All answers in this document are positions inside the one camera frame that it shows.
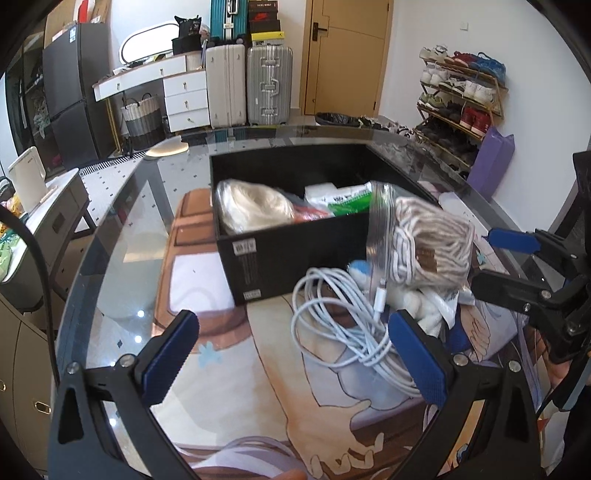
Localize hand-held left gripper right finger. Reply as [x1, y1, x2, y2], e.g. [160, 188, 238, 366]
[388, 309, 542, 480]

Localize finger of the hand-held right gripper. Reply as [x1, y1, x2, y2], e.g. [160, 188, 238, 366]
[470, 269, 571, 329]
[487, 227, 585, 280]

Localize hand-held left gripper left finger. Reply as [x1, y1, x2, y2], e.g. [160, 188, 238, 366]
[48, 309, 201, 480]

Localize white plush toy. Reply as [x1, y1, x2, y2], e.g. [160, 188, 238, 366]
[404, 288, 460, 339]

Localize white charging cable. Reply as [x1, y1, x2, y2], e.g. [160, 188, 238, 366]
[291, 267, 428, 398]

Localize zip bag of white rope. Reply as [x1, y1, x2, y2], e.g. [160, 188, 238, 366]
[366, 181, 477, 298]

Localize black cardboard box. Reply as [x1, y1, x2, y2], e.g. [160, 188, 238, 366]
[209, 142, 445, 306]

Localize bag of white strap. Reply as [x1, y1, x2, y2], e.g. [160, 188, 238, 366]
[215, 179, 297, 235]

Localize green and white packet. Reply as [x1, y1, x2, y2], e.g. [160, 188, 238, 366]
[304, 181, 374, 217]

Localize red and white glue packet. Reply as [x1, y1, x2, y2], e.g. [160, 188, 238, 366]
[292, 203, 334, 226]

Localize person's right hand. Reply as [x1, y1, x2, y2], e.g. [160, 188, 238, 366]
[540, 355, 591, 416]

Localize purple bag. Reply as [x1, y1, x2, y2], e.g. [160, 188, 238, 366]
[468, 126, 516, 202]

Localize printed cartoon table mat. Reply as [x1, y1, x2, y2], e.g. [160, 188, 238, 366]
[154, 187, 555, 480]

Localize metal shoe rack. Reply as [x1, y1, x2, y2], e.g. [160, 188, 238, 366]
[412, 55, 509, 180]

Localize beige cabinet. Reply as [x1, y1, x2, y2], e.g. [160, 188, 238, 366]
[0, 290, 60, 462]

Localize shoe rack with shoes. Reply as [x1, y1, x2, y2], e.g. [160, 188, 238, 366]
[416, 45, 508, 174]

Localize grey side table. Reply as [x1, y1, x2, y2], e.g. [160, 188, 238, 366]
[0, 167, 99, 315]

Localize pile of snack packets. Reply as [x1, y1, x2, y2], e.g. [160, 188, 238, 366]
[0, 176, 26, 280]

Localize black trash bag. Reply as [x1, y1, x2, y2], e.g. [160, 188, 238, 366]
[315, 112, 362, 128]

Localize white tabletop appliance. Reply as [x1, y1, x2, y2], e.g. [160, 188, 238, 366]
[8, 146, 48, 212]

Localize woven laundry basket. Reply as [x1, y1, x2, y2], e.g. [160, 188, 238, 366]
[120, 93, 165, 149]

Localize wooden door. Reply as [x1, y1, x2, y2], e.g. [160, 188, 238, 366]
[298, 0, 394, 119]

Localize white dresser with drawers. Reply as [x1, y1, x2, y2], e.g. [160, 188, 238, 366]
[93, 50, 212, 134]

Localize white suitcase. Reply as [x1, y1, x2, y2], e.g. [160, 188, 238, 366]
[205, 43, 247, 129]

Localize black refrigerator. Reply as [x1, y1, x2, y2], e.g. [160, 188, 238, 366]
[42, 21, 117, 161]

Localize silver suitcase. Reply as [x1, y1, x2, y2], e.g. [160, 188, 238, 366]
[246, 45, 295, 127]

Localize dark glass cabinet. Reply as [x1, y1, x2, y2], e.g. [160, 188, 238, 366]
[4, 44, 55, 160]

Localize oval white mirror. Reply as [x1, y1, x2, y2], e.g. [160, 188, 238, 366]
[120, 24, 179, 66]

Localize stack of shoe boxes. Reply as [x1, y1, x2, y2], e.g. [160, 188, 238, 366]
[247, 0, 287, 47]

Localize teal suitcase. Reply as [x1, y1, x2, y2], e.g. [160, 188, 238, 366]
[210, 0, 251, 47]

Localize cardboard boxes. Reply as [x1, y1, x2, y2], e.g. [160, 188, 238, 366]
[44, 0, 112, 45]

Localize black cable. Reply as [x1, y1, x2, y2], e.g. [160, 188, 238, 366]
[0, 204, 62, 381]

